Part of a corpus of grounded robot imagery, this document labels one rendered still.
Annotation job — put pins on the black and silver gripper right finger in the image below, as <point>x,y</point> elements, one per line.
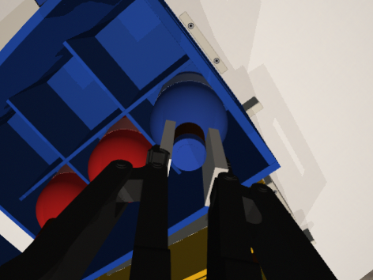
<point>282,249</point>

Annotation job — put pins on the blue bottle with grey label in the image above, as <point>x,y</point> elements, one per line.
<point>189,100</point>

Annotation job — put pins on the beige paper pick list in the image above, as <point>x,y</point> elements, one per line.
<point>12,23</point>

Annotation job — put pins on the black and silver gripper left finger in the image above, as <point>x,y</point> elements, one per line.
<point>64,250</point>

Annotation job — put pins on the brown crate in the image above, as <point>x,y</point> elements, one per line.
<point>188,255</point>

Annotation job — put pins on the dark blue crate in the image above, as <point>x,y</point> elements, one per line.
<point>56,76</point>

